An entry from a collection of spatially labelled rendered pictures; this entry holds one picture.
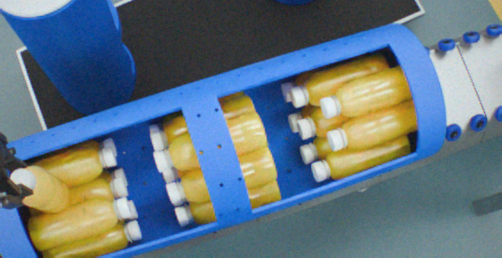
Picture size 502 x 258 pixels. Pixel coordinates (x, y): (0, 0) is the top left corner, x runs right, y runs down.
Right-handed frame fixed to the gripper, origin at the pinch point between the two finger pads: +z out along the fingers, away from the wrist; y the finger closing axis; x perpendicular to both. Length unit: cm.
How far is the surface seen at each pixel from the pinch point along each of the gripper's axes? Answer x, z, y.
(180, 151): -26.8, 17.0, -0.3
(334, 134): -55, 22, -5
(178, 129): -27.8, 21.8, 4.9
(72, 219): -3.3, 20.8, -5.5
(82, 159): -8.3, 21.9, 5.1
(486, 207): -129, 124, -35
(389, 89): -67, 17, -1
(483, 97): -100, 42, -5
